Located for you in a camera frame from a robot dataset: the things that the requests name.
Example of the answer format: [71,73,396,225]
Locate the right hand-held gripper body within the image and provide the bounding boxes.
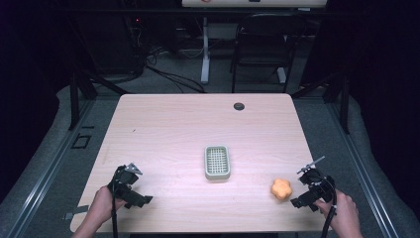
[296,156,337,204]

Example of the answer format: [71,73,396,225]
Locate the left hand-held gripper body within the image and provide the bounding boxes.
[107,162,144,201]

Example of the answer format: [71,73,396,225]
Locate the orange flower-shaped soap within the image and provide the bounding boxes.
[270,178,294,201]

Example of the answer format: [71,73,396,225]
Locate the grey-green soap dish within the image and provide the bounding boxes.
[203,144,232,181]

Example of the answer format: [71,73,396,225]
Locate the person's right hand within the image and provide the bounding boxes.
[313,189,361,234]

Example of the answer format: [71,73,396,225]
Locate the person's left hand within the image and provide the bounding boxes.
[88,185,129,227]

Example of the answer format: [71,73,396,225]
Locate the grey tape strip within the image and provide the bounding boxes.
[62,204,90,222]

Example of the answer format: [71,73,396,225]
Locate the black metal stand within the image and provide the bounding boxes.
[290,71,352,135]
[66,69,131,131]

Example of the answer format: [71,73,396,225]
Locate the dark equipment cabinet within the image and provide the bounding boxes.
[69,13,147,77]

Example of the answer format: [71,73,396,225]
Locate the black folding chair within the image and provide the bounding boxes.
[229,13,307,94]

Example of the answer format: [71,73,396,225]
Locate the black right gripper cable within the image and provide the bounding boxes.
[320,178,339,238]

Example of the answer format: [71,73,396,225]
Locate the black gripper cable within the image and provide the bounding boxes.
[110,170,121,238]
[320,178,339,238]

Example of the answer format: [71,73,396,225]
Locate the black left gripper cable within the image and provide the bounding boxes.
[110,170,121,238]

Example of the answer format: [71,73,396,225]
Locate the metal floor rail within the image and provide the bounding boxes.
[9,98,97,238]
[326,98,401,238]

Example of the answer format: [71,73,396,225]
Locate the black floor cables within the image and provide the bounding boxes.
[144,46,207,94]

